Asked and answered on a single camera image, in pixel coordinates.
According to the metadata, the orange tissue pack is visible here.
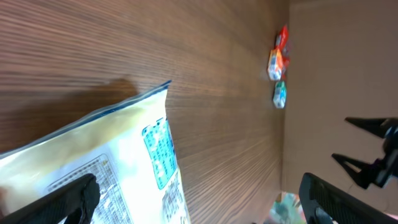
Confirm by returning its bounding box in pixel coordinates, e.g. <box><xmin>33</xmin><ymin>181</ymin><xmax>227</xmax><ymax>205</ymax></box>
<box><xmin>267</xmin><ymin>49</ymin><xmax>284</xmax><ymax>81</ymax></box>

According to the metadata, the large cream snack bag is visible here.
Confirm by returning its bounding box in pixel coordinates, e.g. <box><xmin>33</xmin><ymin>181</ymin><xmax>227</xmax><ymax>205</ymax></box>
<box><xmin>1</xmin><ymin>83</ymin><xmax>190</xmax><ymax>223</ymax></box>

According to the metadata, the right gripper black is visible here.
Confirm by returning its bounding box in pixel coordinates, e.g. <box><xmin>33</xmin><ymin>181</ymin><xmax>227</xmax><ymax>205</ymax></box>
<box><xmin>331</xmin><ymin>117</ymin><xmax>397</xmax><ymax>189</ymax></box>

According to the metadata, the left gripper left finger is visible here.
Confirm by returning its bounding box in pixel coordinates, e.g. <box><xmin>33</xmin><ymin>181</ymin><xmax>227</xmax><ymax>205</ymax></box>
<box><xmin>1</xmin><ymin>174</ymin><xmax>100</xmax><ymax>224</ymax></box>

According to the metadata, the red snack bag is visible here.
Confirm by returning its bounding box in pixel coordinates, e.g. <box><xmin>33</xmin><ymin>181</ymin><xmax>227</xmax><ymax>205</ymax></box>
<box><xmin>275</xmin><ymin>25</ymin><xmax>290</xmax><ymax>78</ymax></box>

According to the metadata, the teal tissue pack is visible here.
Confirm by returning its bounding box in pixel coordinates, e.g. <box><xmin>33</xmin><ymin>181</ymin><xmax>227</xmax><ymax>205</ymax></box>
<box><xmin>273</xmin><ymin>80</ymin><xmax>287</xmax><ymax>109</ymax></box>

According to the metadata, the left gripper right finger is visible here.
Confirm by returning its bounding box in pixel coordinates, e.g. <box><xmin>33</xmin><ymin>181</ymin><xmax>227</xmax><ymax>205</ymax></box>
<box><xmin>298</xmin><ymin>173</ymin><xmax>397</xmax><ymax>224</ymax></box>

